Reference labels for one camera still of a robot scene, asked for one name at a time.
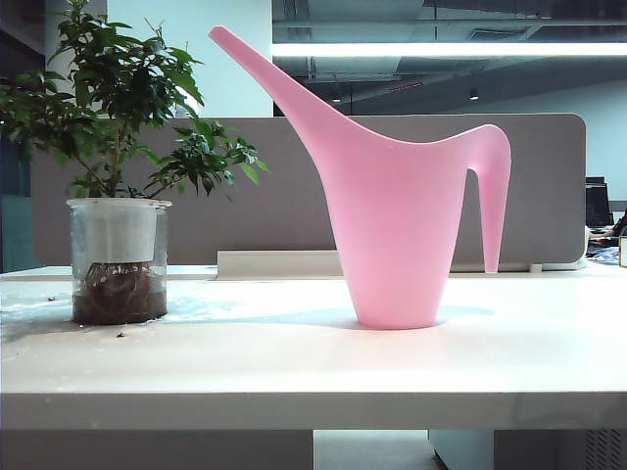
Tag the black computer monitor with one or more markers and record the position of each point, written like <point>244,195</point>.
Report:
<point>597,205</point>

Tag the grey desk divider panel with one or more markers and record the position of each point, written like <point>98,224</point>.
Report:
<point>274,196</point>

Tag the green leafy plant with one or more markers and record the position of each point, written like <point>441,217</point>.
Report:
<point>117,98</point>

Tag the seated person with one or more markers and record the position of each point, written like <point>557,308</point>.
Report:
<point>614,230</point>

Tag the clear glass plant pot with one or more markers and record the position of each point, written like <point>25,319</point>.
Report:
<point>117,274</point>

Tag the pink plastic watering can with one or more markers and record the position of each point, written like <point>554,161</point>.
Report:
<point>397,220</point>

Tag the small black ceiling spotlight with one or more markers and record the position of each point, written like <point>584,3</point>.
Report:
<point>473,94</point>

